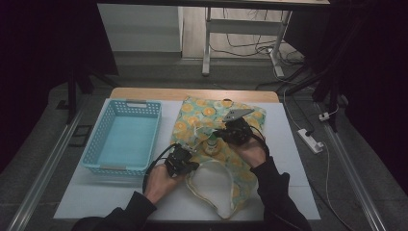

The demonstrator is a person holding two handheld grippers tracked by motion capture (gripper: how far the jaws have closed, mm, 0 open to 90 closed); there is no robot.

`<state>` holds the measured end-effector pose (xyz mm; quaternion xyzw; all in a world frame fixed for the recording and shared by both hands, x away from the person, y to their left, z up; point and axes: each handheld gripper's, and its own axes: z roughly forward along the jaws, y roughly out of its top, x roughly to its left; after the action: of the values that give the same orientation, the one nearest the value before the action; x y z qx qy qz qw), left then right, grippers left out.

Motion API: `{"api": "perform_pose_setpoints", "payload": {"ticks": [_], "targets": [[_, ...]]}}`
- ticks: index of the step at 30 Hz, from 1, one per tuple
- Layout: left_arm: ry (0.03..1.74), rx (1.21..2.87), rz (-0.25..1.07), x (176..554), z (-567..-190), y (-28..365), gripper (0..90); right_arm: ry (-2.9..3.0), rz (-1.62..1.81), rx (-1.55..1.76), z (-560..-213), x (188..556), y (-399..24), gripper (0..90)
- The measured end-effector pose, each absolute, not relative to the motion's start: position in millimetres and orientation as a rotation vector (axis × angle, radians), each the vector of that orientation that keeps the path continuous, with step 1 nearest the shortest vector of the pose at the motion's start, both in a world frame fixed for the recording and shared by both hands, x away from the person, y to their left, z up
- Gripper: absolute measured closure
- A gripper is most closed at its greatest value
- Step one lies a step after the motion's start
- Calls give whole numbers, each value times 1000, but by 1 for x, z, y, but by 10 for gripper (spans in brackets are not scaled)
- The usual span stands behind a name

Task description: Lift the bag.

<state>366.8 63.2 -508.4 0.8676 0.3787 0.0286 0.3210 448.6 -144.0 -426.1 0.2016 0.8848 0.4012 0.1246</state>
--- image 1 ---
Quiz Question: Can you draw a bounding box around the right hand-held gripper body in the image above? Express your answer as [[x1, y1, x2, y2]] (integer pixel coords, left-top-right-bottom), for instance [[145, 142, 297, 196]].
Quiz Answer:
[[220, 108, 258, 147]]

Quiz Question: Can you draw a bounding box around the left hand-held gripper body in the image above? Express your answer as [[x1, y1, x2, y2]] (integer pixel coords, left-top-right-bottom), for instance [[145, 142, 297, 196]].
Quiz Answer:
[[164, 146, 200, 178]]

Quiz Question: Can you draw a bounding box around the round jar with brown lid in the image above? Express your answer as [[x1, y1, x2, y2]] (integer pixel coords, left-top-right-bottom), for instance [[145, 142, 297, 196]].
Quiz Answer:
[[203, 136, 222, 157]]

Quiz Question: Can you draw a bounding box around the light blue plastic basket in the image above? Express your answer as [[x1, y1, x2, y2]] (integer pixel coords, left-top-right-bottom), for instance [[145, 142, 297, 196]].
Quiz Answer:
[[80, 98, 163, 177]]

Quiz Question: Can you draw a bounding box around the person's right hand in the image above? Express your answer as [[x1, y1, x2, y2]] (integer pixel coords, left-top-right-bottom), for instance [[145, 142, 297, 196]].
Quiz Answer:
[[230, 138, 268, 169]]

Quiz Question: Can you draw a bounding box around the person's left hand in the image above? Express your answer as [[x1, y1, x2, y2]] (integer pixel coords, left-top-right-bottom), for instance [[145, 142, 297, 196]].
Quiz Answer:
[[144, 163, 188, 205]]

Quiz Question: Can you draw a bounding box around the white power strip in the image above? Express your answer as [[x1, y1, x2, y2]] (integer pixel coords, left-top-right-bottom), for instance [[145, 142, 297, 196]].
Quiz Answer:
[[295, 128, 325, 155]]

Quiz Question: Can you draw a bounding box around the white table cover sheet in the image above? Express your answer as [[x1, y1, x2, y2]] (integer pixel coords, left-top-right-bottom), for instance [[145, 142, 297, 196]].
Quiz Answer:
[[53, 98, 321, 222]]

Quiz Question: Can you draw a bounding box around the black metal stand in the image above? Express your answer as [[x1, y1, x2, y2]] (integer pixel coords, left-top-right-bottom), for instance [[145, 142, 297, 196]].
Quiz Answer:
[[64, 54, 120, 125], [281, 18, 350, 133]]

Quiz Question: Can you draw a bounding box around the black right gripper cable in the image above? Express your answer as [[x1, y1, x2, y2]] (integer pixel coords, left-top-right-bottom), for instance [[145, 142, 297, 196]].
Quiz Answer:
[[249, 124, 271, 159]]

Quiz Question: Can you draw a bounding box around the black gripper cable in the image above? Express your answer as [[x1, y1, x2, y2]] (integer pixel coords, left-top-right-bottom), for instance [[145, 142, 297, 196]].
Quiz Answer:
[[249, 124, 271, 159], [141, 142, 178, 194]]

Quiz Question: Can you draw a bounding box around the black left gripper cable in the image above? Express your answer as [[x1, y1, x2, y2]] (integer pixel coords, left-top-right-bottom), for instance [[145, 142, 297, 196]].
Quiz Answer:
[[141, 142, 178, 194]]

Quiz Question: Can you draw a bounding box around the tangle of black floor cables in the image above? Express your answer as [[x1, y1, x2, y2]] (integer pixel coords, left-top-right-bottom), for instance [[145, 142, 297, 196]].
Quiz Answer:
[[210, 8, 306, 66]]

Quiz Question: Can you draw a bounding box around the white power cable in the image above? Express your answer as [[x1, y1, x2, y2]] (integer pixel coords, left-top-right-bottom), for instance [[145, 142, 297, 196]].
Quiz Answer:
[[272, 64, 354, 231]]

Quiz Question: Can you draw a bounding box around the white desk frame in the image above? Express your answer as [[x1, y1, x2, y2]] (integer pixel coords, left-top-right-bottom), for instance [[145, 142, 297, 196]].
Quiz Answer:
[[201, 7, 293, 78]]

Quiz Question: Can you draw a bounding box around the aluminium floor rail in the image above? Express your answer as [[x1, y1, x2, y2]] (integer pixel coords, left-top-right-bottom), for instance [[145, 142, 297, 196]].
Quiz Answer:
[[5, 95, 94, 231], [315, 101, 390, 231]]

